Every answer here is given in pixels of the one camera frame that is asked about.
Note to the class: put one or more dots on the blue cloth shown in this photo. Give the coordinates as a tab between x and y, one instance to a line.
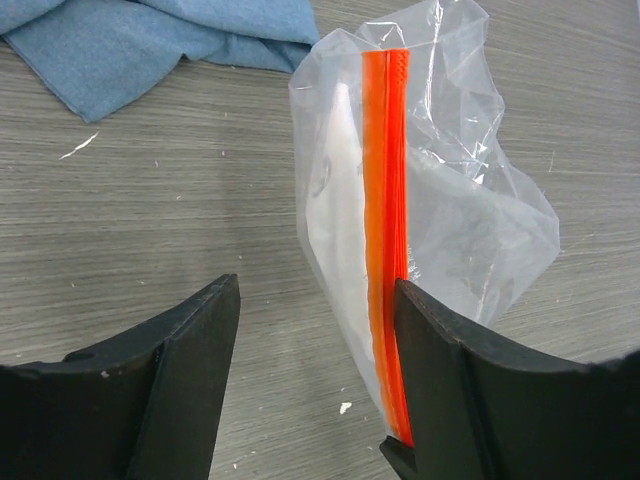
98	56

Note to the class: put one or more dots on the clear orange zip bag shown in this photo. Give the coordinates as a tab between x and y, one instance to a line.
400	175

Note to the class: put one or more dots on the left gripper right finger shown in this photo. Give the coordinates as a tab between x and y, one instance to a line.
482	406

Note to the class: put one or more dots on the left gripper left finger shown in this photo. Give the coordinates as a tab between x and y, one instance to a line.
143	404

